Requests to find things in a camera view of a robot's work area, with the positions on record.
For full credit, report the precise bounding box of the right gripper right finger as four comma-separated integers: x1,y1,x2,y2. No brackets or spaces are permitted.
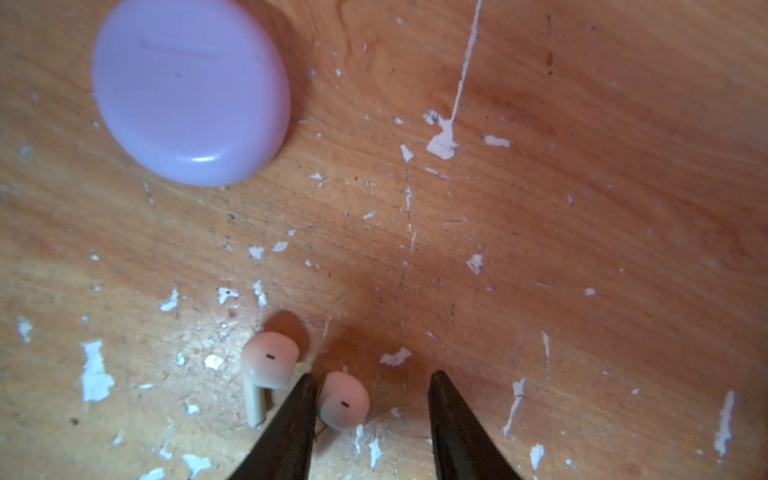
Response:
428,370,521,480

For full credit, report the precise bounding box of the cream earbud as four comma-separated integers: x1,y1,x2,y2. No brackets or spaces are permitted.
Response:
241,331,300,428
317,371,370,431

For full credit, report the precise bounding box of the purple round case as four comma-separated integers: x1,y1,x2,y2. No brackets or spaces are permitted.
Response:
92,1,291,187

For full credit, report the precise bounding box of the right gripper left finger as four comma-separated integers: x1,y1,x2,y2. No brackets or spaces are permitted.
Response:
229,373,318,480

